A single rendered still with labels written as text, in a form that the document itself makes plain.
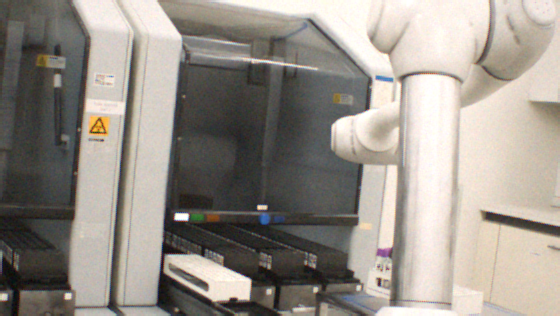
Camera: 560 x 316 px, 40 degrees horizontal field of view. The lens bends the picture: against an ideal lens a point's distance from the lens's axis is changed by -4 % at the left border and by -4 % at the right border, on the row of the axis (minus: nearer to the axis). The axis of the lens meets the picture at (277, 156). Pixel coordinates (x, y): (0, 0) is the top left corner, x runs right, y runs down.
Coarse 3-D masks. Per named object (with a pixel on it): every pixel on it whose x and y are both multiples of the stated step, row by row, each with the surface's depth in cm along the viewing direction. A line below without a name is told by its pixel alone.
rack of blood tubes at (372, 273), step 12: (372, 276) 192; (384, 276) 189; (372, 288) 192; (384, 288) 189; (456, 288) 179; (468, 288) 180; (456, 300) 170; (468, 300) 172; (480, 300) 175; (456, 312) 170; (468, 312) 173; (480, 312) 175
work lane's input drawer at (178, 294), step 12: (168, 276) 203; (168, 288) 200; (180, 288) 196; (168, 300) 199; (180, 300) 193; (192, 300) 188; (204, 300) 185; (252, 300) 187; (192, 312) 187; (204, 312) 182; (216, 312) 177; (228, 312) 175; (240, 312) 180; (252, 312) 181; (264, 312) 182; (276, 312) 178
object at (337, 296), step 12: (324, 300) 199; (336, 300) 195; (348, 300) 196; (360, 300) 197; (372, 300) 198; (384, 300) 200; (324, 312) 201; (348, 312) 189; (360, 312) 185; (372, 312) 185; (492, 312) 196; (504, 312) 198; (516, 312) 199
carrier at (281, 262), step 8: (272, 256) 218; (280, 256) 219; (288, 256) 221; (296, 256) 222; (304, 256) 223; (272, 264) 218; (280, 264) 219; (288, 264) 221; (296, 264) 222; (280, 272) 220; (288, 272) 221; (296, 272) 223
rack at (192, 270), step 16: (176, 256) 207; (192, 256) 209; (176, 272) 204; (192, 272) 192; (208, 272) 191; (224, 272) 193; (192, 288) 192; (208, 288) 198; (224, 288) 184; (240, 288) 186
